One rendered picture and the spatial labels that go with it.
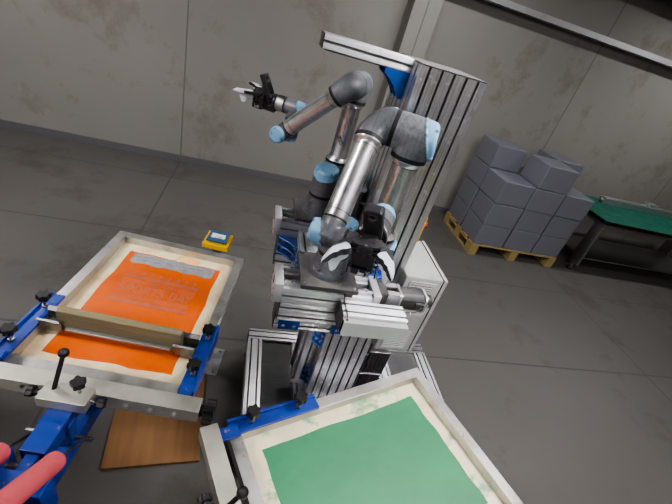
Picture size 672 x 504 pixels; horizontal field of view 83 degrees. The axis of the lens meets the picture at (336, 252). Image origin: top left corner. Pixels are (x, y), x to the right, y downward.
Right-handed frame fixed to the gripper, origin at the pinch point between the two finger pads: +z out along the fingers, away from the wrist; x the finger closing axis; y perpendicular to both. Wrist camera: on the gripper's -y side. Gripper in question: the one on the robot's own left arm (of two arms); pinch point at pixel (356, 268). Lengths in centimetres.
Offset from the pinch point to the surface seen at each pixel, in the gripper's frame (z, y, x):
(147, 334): -13, 56, 68
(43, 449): 29, 55, 63
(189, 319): -33, 64, 66
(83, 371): 5, 59, 76
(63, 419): 21, 55, 65
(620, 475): -140, 195, -187
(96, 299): -24, 59, 99
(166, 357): -14, 64, 61
